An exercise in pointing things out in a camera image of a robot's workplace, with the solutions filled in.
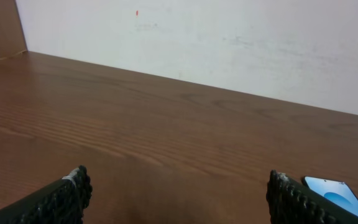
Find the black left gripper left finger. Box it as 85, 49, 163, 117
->
0, 166, 93, 224

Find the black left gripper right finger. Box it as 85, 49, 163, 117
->
266, 170, 358, 224

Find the blue screen Galaxy smartphone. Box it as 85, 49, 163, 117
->
302, 176, 358, 216

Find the brown cardboard side panel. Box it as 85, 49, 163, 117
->
0, 0, 27, 60

